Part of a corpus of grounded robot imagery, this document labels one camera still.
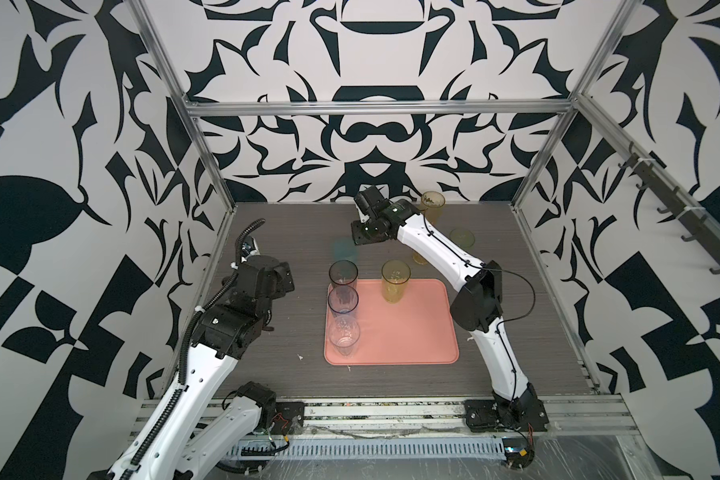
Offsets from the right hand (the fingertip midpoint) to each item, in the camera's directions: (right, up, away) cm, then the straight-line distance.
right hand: (357, 232), depth 89 cm
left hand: (-22, -8, -19) cm, 30 cm away
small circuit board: (+38, -52, -18) cm, 67 cm away
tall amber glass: (+28, +11, +23) cm, 37 cm away
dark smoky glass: (-4, -11, -4) cm, 12 cm away
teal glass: (-4, -5, +4) cm, 8 cm away
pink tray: (+19, -30, +2) cm, 35 cm away
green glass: (+35, -1, +10) cm, 36 cm away
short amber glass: (+13, -6, -26) cm, 30 cm away
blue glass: (-4, -19, -2) cm, 20 cm away
